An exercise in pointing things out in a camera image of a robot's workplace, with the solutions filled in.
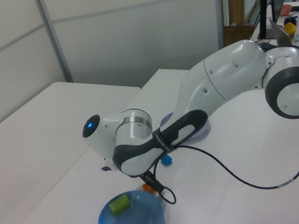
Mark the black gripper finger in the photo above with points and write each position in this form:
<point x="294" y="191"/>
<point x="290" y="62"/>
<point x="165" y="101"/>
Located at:
<point x="153" y="183"/>

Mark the orange rectangular block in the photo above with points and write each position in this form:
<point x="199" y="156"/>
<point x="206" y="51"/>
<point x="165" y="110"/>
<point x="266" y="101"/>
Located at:
<point x="147" y="188"/>

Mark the blue small block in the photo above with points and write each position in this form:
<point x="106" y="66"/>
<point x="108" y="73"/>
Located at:
<point x="167" y="160"/>

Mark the green rectangular block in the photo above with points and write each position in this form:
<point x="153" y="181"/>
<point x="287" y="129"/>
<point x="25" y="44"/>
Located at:
<point x="119" y="204"/>

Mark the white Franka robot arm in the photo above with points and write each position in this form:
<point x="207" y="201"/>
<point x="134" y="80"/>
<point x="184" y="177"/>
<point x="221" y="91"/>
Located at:
<point x="229" y="73"/>

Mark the blue round plate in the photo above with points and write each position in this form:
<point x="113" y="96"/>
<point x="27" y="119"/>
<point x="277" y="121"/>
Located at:
<point x="135" y="221"/>

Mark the wooden cabinet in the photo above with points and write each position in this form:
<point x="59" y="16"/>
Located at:
<point x="236" y="10"/>

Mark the black monitor stand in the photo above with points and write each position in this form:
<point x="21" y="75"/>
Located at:
<point x="262" y="15"/>

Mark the yellow ball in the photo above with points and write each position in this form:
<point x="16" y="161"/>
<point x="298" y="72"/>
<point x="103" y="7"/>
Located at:
<point x="290" y="29"/>

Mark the dark blue ball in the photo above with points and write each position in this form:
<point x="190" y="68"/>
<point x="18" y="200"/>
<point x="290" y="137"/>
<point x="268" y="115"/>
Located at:
<point x="291" y="19"/>

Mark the reddish bowl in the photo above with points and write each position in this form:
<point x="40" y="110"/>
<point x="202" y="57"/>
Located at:
<point x="286" y="10"/>

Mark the grey partition post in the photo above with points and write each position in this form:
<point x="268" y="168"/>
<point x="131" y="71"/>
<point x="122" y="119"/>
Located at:
<point x="219" y="9"/>
<point x="53" y="39"/>

